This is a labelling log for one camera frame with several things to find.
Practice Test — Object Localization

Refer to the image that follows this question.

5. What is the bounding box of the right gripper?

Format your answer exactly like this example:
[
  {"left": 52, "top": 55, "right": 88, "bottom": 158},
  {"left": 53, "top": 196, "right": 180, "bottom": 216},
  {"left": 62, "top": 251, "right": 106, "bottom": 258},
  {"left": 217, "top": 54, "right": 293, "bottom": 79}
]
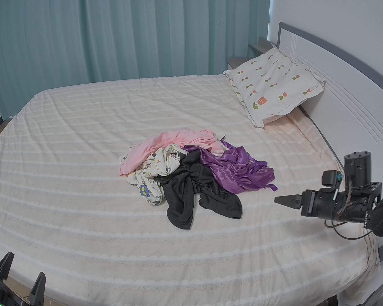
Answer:
[{"left": 302, "top": 188, "right": 347, "bottom": 221}]

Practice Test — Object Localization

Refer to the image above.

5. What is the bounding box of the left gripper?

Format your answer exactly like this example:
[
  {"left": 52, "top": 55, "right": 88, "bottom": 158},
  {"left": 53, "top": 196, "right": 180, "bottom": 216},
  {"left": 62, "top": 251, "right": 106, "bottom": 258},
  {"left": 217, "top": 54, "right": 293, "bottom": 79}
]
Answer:
[{"left": 0, "top": 251, "right": 47, "bottom": 306}]

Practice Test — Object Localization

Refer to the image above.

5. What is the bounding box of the black T-shirt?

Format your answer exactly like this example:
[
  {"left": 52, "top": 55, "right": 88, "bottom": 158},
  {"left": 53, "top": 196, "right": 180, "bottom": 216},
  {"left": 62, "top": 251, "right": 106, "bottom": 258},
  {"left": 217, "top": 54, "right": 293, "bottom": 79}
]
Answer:
[{"left": 153, "top": 149, "right": 243, "bottom": 230}]

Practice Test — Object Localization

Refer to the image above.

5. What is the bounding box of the bed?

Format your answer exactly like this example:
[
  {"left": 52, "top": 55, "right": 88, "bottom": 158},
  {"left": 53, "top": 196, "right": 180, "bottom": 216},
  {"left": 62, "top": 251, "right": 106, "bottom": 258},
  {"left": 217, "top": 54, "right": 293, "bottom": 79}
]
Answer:
[{"left": 0, "top": 21, "right": 383, "bottom": 306}]

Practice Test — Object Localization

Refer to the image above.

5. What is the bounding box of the purple garment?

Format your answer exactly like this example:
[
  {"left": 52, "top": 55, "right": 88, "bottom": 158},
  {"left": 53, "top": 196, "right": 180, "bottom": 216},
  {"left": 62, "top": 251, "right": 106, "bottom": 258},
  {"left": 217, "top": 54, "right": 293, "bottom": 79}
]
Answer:
[{"left": 182, "top": 135, "right": 279, "bottom": 194}]

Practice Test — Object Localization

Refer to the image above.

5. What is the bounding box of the white printed pillow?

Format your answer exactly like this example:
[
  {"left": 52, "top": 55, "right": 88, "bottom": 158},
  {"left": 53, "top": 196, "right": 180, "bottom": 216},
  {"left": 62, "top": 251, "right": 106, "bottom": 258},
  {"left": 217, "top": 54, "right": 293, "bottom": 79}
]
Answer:
[{"left": 223, "top": 43, "right": 327, "bottom": 128}]

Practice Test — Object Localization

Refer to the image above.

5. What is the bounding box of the white printed garment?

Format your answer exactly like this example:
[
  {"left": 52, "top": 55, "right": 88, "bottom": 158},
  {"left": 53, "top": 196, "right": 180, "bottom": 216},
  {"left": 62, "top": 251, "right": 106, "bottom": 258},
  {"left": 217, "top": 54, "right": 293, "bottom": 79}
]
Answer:
[{"left": 120, "top": 144, "right": 189, "bottom": 207}]

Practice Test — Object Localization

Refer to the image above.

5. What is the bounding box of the grey bedside table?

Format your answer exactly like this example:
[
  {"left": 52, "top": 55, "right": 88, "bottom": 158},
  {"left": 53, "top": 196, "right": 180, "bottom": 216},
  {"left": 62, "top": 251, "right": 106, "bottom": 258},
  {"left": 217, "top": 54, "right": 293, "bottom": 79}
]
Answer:
[{"left": 227, "top": 37, "right": 278, "bottom": 71}]

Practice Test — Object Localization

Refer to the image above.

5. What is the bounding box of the pink garment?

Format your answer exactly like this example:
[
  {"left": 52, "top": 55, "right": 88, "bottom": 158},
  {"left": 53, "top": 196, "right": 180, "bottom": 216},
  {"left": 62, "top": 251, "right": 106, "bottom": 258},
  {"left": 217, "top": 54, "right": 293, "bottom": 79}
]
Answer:
[{"left": 119, "top": 128, "right": 225, "bottom": 176}]

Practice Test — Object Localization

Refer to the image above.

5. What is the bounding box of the blue-green curtain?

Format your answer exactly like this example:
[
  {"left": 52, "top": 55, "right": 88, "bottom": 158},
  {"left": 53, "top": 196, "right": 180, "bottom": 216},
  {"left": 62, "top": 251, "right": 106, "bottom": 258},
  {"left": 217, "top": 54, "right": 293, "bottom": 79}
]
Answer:
[{"left": 0, "top": 0, "right": 272, "bottom": 120}]

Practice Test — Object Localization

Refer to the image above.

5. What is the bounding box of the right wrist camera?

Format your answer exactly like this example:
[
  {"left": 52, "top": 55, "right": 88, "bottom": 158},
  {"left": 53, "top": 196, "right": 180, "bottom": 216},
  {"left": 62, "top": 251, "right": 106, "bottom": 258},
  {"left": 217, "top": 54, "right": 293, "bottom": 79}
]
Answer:
[{"left": 321, "top": 170, "right": 343, "bottom": 190}]

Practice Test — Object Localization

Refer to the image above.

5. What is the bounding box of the black cable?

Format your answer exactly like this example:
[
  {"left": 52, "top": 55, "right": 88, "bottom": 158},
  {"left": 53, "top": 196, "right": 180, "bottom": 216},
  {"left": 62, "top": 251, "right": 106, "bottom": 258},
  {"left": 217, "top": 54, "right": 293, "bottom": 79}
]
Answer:
[{"left": 324, "top": 219, "right": 374, "bottom": 240}]

